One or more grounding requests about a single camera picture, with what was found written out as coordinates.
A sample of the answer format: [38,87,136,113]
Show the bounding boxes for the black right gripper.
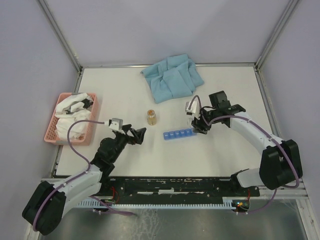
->
[191,107,219,135]

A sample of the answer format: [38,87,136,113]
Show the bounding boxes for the light blue folded cloth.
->
[141,54,204,104]

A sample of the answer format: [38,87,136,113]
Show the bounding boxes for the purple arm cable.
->
[188,95,301,216]
[32,119,138,232]

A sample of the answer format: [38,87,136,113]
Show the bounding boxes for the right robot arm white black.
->
[185,91,303,196]

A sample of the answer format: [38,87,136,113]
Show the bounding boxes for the wrist camera white grey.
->
[185,100,200,125]
[108,118,123,132]

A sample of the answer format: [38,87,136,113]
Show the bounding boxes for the right aluminium corner post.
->
[255,0,301,72]

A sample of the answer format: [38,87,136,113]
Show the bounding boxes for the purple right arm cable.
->
[188,95,301,216]

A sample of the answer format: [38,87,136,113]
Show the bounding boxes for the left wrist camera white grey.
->
[108,118,123,132]

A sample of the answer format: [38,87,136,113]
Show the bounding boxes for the light blue cable duct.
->
[76,198,236,210]

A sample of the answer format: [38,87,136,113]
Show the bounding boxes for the clear bottle yellow pills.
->
[146,109,157,126]

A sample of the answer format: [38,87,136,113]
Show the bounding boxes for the white crumpled cloth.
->
[55,92,94,141]

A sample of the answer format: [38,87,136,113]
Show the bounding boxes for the blue weekly pill organizer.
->
[163,128,197,141]

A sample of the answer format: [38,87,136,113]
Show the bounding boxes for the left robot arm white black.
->
[22,118,147,236]

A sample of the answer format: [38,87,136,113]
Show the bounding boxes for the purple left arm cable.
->
[32,119,138,232]

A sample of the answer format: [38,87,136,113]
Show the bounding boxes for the left aluminium corner post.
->
[36,0,83,73]

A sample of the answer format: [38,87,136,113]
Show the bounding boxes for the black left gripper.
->
[111,124,146,162]

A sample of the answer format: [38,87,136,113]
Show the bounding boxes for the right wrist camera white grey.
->
[185,100,200,125]

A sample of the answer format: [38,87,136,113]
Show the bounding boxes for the aluminium corner post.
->
[255,0,301,72]
[36,0,83,73]

